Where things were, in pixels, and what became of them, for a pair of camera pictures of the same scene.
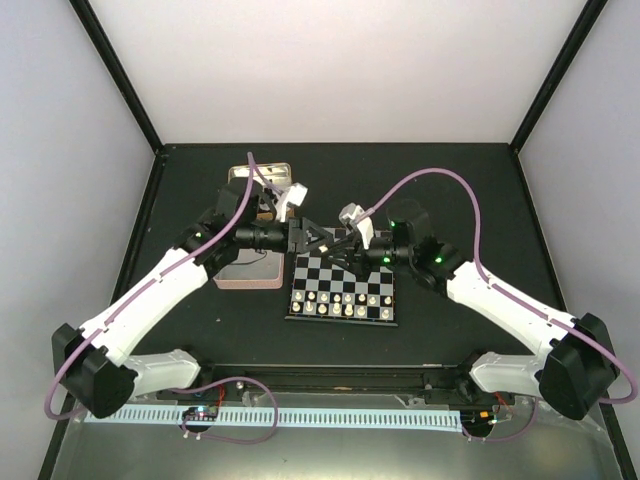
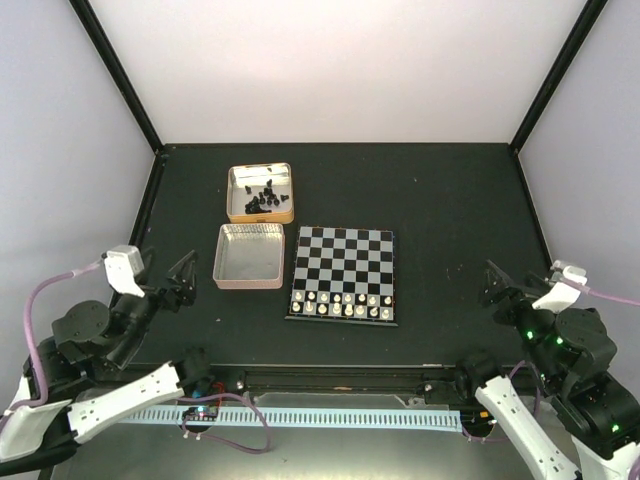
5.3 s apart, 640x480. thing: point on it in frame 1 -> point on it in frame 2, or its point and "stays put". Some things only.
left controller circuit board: (201, 413) stays put
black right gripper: (355, 254) -> (490, 296)
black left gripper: (293, 236) -> (175, 300)
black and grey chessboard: (325, 289) stays put
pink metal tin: (252, 270) stays put
